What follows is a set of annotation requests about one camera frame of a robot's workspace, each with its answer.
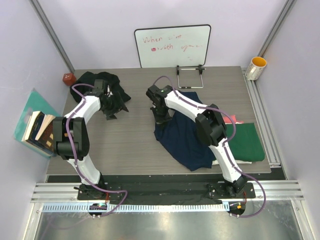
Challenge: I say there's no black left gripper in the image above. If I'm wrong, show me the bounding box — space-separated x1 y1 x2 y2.
101 91 128 120

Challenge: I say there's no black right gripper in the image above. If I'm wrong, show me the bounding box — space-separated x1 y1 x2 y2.
150 105 172 130

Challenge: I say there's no navy blue t shirt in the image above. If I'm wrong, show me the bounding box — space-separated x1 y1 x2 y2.
154 91 216 171

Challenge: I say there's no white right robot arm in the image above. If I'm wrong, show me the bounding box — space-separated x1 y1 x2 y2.
146 84 248 198

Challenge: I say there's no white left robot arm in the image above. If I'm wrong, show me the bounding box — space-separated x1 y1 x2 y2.
52 79 129 200

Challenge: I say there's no black t shirt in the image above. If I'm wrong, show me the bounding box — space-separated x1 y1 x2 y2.
70 71 131 103

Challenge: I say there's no small red cube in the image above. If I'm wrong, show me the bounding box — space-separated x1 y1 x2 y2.
62 73 77 87

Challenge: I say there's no folded pink t shirt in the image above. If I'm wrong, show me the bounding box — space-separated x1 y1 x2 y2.
223 115 244 124

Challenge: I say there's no folded white t shirt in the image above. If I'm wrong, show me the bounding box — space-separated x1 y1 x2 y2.
212 160 252 166

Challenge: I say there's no brown cover paperback book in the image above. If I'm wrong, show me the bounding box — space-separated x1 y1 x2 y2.
35 114 56 154

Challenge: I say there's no small whiteboard with red writing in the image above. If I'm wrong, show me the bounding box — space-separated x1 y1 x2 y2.
134 24 212 68

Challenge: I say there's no teal plastic folder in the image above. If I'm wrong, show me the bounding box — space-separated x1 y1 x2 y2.
14 89 61 159

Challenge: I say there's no dark blue paperback book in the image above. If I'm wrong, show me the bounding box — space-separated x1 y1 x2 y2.
21 111 52 157

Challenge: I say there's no folded green t shirt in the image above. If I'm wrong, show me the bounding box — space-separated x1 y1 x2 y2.
228 123 265 163

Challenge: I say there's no white mug yellow inside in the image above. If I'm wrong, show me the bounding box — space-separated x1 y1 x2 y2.
244 56 267 81

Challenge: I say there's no black wire stand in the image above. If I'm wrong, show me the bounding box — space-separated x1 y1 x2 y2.
176 64 206 89

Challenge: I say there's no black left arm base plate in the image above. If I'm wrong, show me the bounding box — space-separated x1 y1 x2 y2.
73 184 125 201

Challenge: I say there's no white perforated cable tray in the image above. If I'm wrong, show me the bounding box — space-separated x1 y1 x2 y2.
42 202 230 213

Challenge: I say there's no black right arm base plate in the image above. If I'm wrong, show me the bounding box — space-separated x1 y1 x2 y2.
204 182 256 200

